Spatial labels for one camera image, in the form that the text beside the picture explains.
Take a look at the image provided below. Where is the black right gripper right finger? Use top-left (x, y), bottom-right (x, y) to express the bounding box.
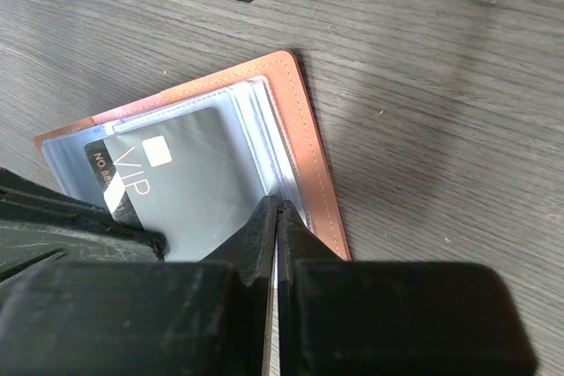
top-left (277, 202), bottom-right (538, 375)

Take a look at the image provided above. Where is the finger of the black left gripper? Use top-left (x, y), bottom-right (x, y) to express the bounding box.
top-left (1, 167), bottom-right (168, 292)

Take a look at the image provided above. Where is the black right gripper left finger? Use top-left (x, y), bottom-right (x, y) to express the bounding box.
top-left (1, 195), bottom-right (277, 375)

